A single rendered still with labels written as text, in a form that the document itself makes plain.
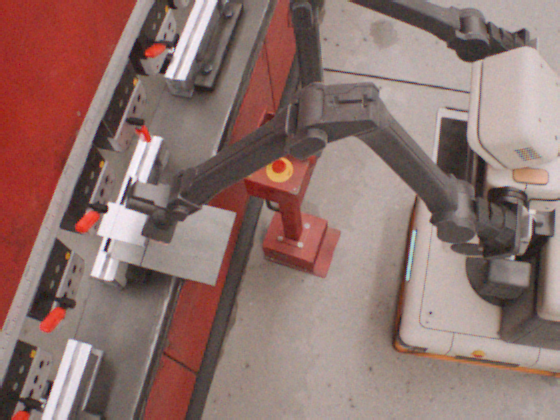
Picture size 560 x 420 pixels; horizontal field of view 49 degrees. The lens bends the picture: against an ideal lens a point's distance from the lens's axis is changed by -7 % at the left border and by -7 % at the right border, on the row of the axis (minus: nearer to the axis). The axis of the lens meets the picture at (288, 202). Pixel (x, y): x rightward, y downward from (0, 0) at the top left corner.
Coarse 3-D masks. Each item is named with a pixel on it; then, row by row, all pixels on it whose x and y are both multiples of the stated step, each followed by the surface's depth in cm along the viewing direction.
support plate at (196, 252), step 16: (208, 208) 154; (192, 224) 152; (208, 224) 152; (224, 224) 152; (176, 240) 151; (192, 240) 151; (208, 240) 151; (224, 240) 151; (112, 256) 151; (128, 256) 150; (160, 256) 150; (176, 256) 150; (192, 256) 150; (208, 256) 149; (176, 272) 148; (192, 272) 148; (208, 272) 148
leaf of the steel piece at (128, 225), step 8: (120, 208) 155; (120, 216) 154; (128, 216) 154; (136, 216) 154; (144, 216) 154; (120, 224) 153; (128, 224) 153; (136, 224) 153; (112, 232) 153; (120, 232) 153; (128, 232) 152; (136, 232) 152; (120, 240) 152; (128, 240) 152; (136, 240) 152; (144, 240) 150
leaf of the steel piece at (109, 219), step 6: (108, 204) 155; (114, 204) 155; (114, 210) 155; (108, 216) 154; (114, 216) 154; (102, 222) 154; (108, 222) 154; (114, 222) 154; (102, 228) 153; (108, 228) 153; (102, 234) 153; (108, 234) 153
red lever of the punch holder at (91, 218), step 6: (90, 204) 127; (96, 204) 127; (102, 204) 127; (96, 210) 126; (102, 210) 126; (108, 210) 128; (90, 216) 123; (96, 216) 124; (78, 222) 121; (84, 222) 121; (90, 222) 122; (78, 228) 120; (84, 228) 120
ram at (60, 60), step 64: (0, 0) 85; (64, 0) 101; (128, 0) 124; (0, 64) 88; (64, 64) 106; (0, 128) 92; (64, 128) 111; (0, 192) 96; (0, 256) 99; (0, 320) 103; (0, 384) 107
